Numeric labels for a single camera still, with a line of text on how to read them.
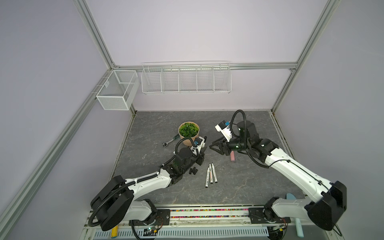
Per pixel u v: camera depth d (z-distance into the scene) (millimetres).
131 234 704
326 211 390
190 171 890
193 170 894
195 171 890
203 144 760
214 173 872
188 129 941
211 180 846
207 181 846
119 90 1021
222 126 640
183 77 1052
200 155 709
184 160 606
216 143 686
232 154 930
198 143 678
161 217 736
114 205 413
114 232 694
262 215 734
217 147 692
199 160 721
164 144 993
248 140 568
